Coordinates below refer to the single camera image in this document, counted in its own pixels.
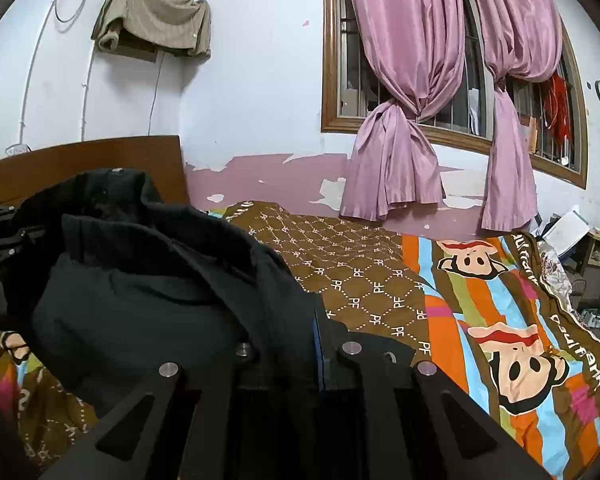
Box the pink tied curtain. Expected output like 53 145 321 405
340 0 466 222
460 0 566 234

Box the white paper stack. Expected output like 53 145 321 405
545 209 591 257

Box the wooden headboard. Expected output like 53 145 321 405
0 135 190 209

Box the black jacket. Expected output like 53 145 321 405
0 167 417 416

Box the cloth-covered air conditioner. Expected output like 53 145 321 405
91 0 213 59

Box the printed cartoon blanket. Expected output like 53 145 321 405
0 200 600 480

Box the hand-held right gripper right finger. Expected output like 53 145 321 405
312 310 554 480

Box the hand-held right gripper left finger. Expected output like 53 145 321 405
37 342 323 480

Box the red hanging item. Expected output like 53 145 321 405
545 72 574 147

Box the wall-mounted box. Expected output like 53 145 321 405
114 35 159 64

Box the wooden framed window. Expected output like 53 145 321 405
321 0 589 190

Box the silver patterned cloth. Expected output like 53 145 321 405
537 249 582 307

